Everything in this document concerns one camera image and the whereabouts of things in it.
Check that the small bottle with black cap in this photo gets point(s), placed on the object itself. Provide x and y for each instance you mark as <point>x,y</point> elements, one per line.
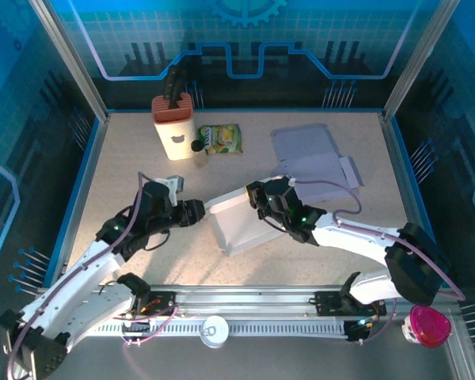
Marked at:
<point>200,158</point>

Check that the aluminium frame post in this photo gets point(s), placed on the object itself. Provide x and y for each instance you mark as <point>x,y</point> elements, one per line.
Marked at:
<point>419,59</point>
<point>72,59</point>

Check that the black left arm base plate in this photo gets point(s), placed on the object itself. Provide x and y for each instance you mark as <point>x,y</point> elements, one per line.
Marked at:
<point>164,299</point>

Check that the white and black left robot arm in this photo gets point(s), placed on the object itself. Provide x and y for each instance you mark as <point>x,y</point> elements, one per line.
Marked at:
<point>63,293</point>

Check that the container with pink lid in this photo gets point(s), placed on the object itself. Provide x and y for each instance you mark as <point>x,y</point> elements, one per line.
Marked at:
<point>429,326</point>

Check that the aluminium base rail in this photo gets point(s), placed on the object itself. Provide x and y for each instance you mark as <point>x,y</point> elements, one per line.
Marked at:
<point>241,297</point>

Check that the cream knife block, brown top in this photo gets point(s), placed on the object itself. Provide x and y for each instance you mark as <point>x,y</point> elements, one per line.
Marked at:
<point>178,134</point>

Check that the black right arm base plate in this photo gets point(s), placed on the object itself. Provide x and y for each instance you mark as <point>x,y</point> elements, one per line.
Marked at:
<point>326,302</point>

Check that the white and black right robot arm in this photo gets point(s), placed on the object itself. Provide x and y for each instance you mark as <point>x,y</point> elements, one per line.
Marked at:
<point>356,243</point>

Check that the yellow green snack bag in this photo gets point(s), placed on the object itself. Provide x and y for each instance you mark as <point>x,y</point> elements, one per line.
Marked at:
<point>223,138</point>

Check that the white paper box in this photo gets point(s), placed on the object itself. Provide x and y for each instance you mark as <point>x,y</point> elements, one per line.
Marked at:
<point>237,225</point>
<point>305,146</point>

